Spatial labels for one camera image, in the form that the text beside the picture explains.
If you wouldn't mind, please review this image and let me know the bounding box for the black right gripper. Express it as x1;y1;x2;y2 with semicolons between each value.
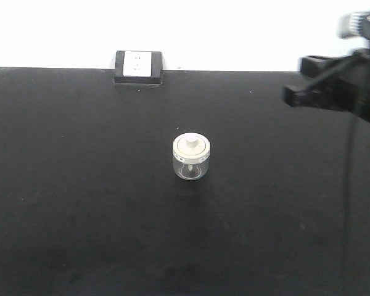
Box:
282;43;370;123

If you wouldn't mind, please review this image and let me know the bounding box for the glass jar with cream lid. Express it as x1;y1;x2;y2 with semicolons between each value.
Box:
172;133;210;181

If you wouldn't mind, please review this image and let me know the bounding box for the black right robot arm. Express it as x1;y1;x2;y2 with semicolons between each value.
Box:
282;42;370;123

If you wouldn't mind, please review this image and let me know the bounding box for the white socket in black box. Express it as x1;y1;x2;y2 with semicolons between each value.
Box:
113;51;163;84

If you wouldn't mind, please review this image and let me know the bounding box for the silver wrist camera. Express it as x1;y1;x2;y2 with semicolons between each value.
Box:
338;10;370;40

